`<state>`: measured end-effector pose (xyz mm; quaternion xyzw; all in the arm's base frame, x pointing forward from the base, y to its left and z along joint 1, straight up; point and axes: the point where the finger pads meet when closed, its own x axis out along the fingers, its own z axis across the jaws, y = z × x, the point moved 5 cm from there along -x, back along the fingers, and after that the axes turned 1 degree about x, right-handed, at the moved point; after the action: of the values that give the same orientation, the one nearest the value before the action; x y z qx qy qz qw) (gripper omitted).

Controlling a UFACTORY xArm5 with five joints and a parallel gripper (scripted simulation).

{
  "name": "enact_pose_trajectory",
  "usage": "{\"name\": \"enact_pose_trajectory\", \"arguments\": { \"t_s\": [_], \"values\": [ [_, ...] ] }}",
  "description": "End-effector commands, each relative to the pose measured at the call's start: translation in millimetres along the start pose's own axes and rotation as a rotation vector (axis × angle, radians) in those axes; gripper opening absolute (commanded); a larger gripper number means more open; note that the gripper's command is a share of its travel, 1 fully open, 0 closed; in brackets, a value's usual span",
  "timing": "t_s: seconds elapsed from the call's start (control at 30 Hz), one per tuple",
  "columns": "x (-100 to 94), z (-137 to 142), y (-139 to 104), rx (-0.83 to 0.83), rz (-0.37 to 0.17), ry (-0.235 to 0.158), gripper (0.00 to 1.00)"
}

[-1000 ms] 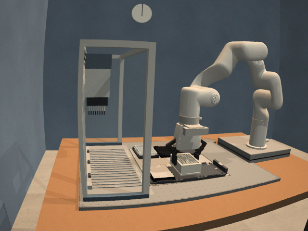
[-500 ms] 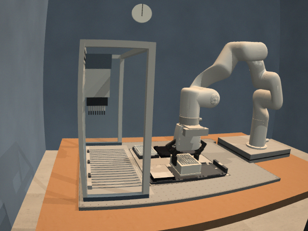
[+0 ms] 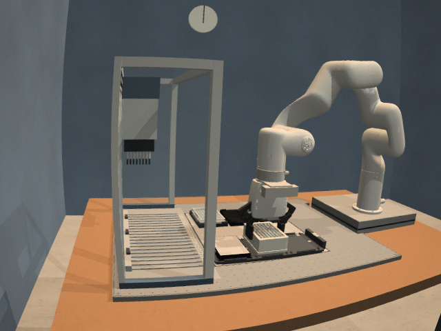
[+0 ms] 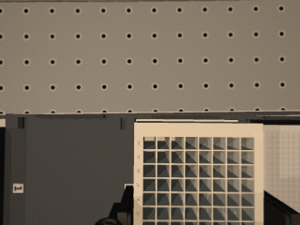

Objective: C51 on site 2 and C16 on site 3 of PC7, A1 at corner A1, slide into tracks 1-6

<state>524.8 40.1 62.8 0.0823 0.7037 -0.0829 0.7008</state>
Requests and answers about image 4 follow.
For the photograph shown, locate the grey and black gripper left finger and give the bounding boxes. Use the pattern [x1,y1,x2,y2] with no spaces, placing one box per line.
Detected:
[95,186,134,225]

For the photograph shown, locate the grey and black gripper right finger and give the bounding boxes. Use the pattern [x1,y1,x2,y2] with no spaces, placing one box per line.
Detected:
[263,190,300,225]

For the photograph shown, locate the grey flat base plate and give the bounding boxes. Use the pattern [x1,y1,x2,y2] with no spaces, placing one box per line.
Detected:
[0,0,300,113]

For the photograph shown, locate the dark grey plate carrier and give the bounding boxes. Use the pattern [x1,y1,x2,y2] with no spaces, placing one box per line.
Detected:
[0,113,300,225]

